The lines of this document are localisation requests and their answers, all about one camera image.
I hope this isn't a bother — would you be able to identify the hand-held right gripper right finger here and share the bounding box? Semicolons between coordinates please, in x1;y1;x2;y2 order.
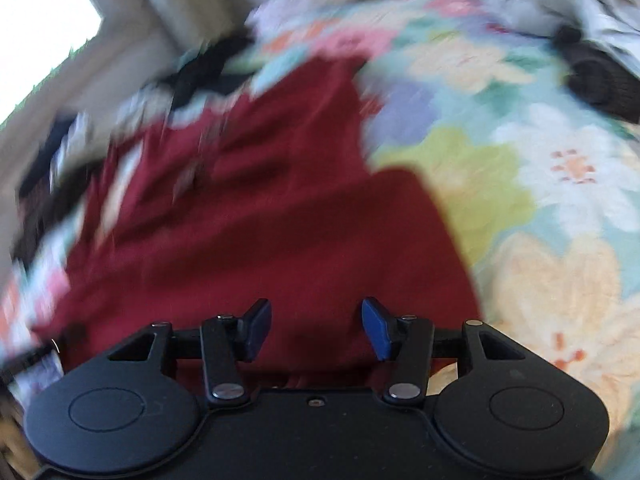
361;297;527;406

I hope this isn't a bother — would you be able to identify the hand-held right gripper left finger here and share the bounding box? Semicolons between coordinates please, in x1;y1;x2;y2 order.
106;298;273;406

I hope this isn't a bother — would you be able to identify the dark red knit sweater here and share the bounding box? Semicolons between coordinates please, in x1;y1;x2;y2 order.
30;55;483;391

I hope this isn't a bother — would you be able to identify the floral bed sheet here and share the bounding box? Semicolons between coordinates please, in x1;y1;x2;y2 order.
0;0;640;461

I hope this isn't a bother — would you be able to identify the small black garment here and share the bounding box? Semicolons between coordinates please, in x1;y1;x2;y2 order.
165;35;256;111

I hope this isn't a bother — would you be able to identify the large black garment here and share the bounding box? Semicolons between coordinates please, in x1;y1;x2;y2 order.
17;117;76;211

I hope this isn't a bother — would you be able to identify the dark cloth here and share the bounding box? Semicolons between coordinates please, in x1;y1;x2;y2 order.
554;25;640;123

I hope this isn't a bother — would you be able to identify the window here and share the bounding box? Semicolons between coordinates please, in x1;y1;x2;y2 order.
0;0;103;126

